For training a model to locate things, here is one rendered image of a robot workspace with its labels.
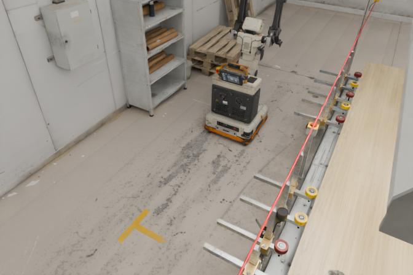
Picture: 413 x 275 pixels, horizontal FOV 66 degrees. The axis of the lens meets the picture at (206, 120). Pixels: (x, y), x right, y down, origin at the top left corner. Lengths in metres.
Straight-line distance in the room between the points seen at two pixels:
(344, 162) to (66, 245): 2.45
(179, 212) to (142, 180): 0.59
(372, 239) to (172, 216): 1.78
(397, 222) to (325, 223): 1.85
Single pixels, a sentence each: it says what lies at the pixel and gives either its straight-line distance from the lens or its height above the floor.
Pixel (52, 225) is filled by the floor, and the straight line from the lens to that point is 3.44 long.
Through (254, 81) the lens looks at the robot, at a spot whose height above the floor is 0.81.
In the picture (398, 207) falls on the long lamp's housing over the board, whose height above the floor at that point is 2.34.
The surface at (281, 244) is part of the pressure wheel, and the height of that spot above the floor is 0.91.
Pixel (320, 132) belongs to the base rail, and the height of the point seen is 0.70.
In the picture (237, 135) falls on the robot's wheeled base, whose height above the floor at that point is 0.13.
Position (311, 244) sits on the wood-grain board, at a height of 0.90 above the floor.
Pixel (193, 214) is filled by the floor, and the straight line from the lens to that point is 3.22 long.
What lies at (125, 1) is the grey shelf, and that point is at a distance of 3.92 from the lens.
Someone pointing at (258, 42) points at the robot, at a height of 1.18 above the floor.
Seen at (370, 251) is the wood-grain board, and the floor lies 0.90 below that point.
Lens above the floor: 2.56
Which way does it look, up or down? 36 degrees down
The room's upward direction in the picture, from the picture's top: 1 degrees clockwise
